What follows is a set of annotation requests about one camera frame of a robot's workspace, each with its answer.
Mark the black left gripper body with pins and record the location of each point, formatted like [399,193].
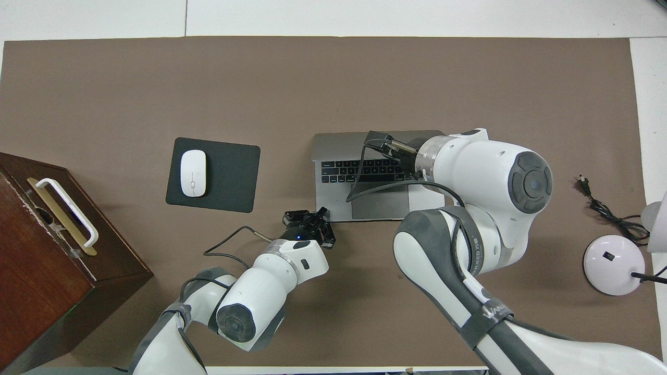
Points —
[307,233]

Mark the black mouse pad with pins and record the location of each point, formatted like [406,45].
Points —
[232,177]

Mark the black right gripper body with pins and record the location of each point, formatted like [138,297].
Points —
[409,161]

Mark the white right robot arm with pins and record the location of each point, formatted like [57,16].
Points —
[484,172]

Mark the silver laptop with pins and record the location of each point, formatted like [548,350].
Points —
[380,205]

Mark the brown paper table mat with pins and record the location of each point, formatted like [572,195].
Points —
[365,78]

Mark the white computer mouse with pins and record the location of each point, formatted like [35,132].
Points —
[193,173]

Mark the dark brown wooden box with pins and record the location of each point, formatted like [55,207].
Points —
[41,281]

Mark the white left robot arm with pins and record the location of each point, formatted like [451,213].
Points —
[266,291]

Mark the white desk lamp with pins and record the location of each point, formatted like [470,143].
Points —
[612,265]

